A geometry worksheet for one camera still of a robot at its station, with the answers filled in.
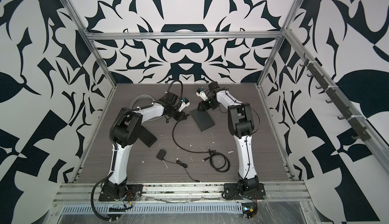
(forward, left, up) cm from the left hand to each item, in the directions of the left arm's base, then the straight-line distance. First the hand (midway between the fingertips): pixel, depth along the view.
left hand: (186, 114), depth 101 cm
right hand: (+6, -11, +1) cm, 12 cm away
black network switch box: (-3, -11, -3) cm, 12 cm away
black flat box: (-17, +22, +1) cm, 28 cm away
